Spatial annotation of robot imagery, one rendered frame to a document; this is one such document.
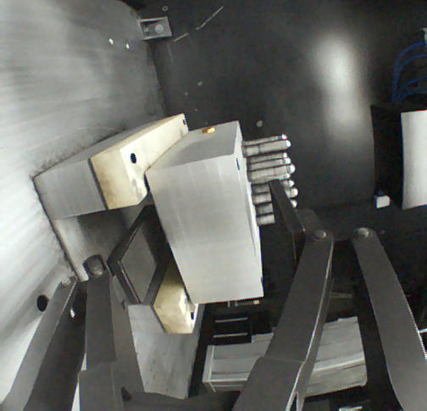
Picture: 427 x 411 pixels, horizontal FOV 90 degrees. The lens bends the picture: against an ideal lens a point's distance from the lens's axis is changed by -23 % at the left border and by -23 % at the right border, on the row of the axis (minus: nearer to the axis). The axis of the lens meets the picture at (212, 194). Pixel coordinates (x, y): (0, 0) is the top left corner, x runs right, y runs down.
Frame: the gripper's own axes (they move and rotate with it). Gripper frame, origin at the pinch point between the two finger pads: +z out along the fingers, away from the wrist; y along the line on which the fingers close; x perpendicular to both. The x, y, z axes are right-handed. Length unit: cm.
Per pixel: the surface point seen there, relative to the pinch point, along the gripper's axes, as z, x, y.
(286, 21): 29.2, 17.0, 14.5
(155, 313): -2.0, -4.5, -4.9
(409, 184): 4.1, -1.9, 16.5
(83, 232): 0.3, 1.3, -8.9
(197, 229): -1.2, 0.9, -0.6
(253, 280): -1.3, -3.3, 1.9
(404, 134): 4.1, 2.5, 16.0
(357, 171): 28.8, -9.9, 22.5
